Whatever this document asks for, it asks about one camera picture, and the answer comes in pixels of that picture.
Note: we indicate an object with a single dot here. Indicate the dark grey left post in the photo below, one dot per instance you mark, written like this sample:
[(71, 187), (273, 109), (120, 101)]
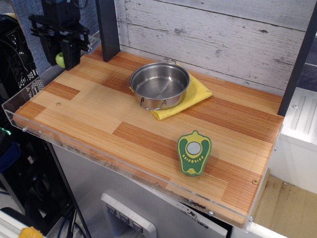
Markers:
[(108, 28)]

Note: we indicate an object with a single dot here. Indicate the black plastic crate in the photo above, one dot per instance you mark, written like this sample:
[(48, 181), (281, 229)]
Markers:
[(16, 62)]

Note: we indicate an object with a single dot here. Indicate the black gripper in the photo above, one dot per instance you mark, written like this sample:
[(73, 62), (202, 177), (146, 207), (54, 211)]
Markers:
[(59, 29)]

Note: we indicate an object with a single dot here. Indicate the green handled grey spatula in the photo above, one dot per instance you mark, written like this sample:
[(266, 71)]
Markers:
[(93, 43)]

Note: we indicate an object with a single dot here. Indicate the white aluminium rail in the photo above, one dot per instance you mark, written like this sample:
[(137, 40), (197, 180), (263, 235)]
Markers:
[(300, 121)]

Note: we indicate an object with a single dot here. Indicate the dark grey post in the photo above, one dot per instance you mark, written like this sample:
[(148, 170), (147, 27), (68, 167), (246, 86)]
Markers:
[(108, 28), (299, 63)]

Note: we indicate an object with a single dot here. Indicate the stainless steel pot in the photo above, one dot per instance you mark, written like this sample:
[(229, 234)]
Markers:
[(160, 85)]

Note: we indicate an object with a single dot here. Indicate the green toy pepper half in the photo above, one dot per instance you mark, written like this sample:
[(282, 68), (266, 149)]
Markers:
[(193, 152)]

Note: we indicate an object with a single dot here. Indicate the clear acrylic table guard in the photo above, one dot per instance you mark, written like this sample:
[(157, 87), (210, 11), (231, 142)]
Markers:
[(112, 144)]

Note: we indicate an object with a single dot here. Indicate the grey button panel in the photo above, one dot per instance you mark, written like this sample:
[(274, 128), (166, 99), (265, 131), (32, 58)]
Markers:
[(131, 224)]

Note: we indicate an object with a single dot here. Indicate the dark grey right post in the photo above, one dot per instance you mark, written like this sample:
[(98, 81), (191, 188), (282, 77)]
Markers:
[(299, 63)]

